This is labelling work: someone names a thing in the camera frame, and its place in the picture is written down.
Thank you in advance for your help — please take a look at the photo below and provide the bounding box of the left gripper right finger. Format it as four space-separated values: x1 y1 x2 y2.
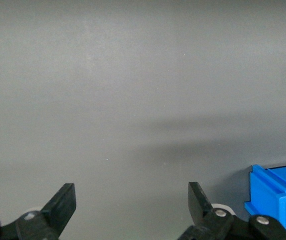
177 181 286 240

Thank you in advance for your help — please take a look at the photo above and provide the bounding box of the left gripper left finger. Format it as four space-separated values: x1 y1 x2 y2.
0 182 77 240

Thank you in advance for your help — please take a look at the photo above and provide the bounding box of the blue plastic storage bin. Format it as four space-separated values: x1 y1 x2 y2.
243 163 286 236

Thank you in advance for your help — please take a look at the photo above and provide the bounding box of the dark grey table mat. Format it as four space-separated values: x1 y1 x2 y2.
0 0 286 240

